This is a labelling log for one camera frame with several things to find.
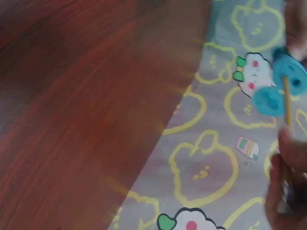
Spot person's right hand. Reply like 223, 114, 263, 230
264, 126, 307, 230

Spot thin yellow wooden stick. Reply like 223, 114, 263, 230
283, 76, 294, 183

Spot person's left hand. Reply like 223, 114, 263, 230
284, 0, 307, 60

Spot small blue plastic wheel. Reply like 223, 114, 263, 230
253, 87, 286, 118

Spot large blue plastic wheel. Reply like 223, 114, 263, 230
272, 46, 307, 97

